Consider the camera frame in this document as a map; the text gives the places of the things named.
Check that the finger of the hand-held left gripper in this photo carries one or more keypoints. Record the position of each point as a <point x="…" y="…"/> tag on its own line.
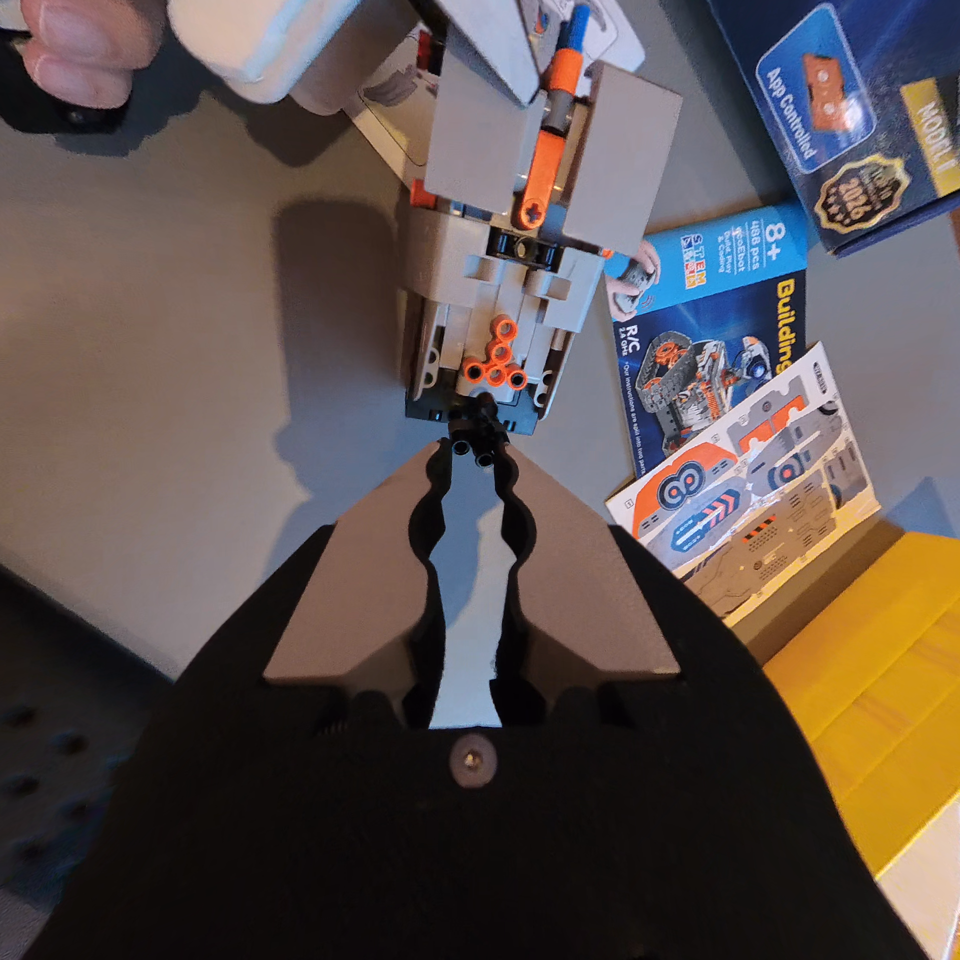
<point x="487" y="37"/>

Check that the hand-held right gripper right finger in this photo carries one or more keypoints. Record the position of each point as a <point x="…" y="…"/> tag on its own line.
<point x="592" y="600"/>

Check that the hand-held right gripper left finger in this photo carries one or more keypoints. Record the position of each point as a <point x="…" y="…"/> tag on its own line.
<point x="352" y="600"/>

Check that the small black connector piece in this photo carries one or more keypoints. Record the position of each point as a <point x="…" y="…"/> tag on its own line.
<point x="480" y="435"/>

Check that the grey building block robot model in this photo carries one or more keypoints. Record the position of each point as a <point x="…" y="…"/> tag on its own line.
<point x="487" y="300"/>

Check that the grey desk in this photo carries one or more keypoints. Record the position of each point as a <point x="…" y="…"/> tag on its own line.
<point x="187" y="337"/>

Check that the person's left hand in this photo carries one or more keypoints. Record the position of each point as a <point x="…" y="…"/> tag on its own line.
<point x="75" y="45"/>

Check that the open white assembly manual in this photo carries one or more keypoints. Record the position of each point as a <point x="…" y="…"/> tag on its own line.
<point x="390" y="135"/>

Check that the robot sticker sheet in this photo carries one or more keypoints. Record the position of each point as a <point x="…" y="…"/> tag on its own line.
<point x="780" y="487"/>

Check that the blue instruction booklet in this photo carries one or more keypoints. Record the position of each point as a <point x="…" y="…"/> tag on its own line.
<point x="697" y="352"/>

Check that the yellow plastic bin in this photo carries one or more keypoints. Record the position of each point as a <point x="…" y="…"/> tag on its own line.
<point x="885" y="675"/>

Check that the dark studded edge strip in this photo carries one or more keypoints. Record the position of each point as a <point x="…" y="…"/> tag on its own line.
<point x="45" y="750"/>

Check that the blue robot kit box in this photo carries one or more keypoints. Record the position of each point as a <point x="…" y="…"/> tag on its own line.
<point x="862" y="112"/>

